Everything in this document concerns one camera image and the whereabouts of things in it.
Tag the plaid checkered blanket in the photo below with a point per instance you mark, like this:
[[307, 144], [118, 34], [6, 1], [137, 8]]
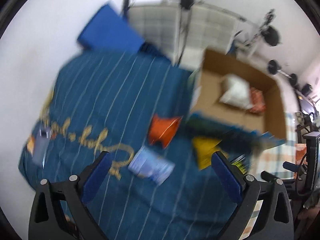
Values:
[[271, 160]]

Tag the cardboard box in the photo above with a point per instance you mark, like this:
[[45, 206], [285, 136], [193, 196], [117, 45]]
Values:
[[215, 67]]

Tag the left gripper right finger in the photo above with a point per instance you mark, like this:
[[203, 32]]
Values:
[[274, 220]]

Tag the red floral snack pack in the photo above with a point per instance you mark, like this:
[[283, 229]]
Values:
[[257, 101]]

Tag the barbell on floor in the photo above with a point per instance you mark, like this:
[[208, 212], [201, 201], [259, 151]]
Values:
[[274, 68]]

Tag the blue striped blanket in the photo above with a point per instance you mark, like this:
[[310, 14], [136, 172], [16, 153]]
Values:
[[105, 100]]

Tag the orange snack bag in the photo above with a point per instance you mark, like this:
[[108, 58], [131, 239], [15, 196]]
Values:
[[163, 130]]

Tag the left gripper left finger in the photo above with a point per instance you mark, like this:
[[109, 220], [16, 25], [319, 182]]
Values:
[[59, 209]]

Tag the light blue tissue pack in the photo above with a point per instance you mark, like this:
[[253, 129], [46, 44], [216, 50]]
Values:
[[148, 164]]

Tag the grey quilted cushion right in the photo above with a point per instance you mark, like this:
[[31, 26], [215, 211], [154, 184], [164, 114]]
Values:
[[183, 36]]

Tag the white soft package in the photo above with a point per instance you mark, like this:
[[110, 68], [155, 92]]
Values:
[[235, 92]]

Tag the yellow snack bag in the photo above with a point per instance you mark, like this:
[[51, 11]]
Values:
[[204, 148]]

